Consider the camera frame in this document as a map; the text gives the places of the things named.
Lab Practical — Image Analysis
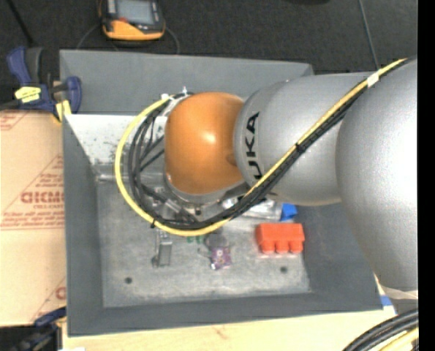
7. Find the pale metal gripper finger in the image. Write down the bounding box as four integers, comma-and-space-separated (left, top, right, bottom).
156, 230, 175, 267

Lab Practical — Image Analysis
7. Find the small purple toy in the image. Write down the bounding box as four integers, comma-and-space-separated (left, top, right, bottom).
209, 246, 233, 271

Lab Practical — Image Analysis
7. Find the grey metal bin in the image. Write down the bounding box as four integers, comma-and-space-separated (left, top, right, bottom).
58, 49, 385, 336

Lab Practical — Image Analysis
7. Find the red toy building block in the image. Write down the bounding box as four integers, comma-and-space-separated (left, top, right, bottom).
254, 222, 306, 258

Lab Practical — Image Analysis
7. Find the brown cardboard board red print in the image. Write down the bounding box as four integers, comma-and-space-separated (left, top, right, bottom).
0, 109, 68, 329

